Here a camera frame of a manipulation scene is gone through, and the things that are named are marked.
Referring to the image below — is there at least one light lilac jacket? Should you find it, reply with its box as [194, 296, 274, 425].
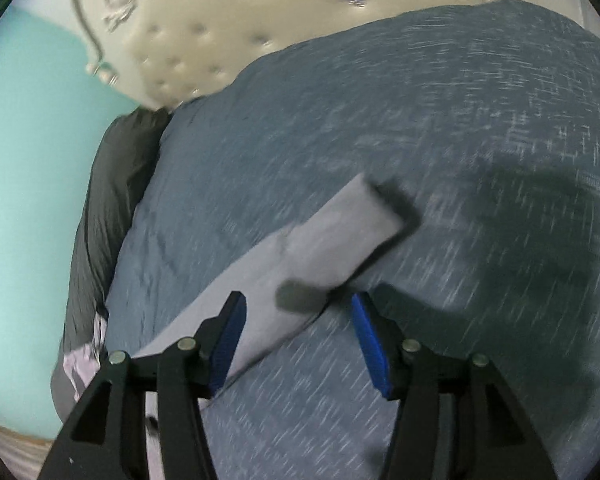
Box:
[62, 310, 108, 401]

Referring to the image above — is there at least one wooden frame strip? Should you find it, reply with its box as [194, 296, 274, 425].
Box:
[0, 417, 56, 446]

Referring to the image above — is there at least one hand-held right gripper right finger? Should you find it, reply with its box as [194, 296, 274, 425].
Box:
[351, 291, 558, 480]

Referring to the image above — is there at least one grey knit sweater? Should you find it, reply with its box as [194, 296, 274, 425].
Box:
[132, 172, 406, 480]

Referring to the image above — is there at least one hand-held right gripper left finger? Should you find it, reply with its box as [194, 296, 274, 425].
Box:
[37, 291, 247, 480]

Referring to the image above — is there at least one dark grey long pillow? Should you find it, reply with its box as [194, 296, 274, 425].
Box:
[50, 107, 173, 426]

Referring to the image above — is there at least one blue patterned bed blanket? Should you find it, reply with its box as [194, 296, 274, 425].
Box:
[105, 0, 600, 480]

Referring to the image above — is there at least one cream tufted headboard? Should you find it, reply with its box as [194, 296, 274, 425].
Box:
[67, 0, 600, 111]

